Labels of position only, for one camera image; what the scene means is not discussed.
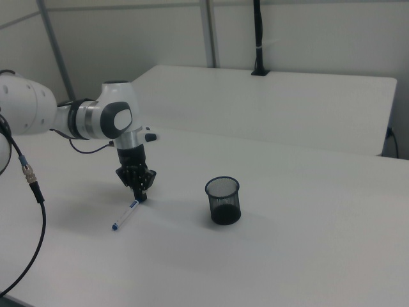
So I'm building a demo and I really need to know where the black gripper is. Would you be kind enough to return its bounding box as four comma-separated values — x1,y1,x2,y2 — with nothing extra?
115,145,158,202

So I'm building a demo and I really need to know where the blue and white marker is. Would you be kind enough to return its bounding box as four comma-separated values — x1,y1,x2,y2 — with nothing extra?
111,198,141,232

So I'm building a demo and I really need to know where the black mesh pen cup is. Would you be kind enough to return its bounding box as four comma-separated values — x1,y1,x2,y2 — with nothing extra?
204,175,242,226

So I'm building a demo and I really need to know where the thin cable on arm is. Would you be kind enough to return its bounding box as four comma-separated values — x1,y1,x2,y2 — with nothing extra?
50,127,116,155

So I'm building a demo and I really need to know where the thick black cable with connector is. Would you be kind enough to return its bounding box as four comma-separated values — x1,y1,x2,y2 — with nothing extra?
0,115,49,299

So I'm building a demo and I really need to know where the grey wall frame post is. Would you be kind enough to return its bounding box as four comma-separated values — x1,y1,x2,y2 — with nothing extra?
35,0,77,100
199,0,222,68

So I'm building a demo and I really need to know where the black camera pole with clamp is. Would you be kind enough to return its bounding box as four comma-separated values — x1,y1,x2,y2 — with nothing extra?
250,0,270,77

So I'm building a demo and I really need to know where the black wall cable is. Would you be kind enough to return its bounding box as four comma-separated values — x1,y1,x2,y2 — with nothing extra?
384,127,400,159

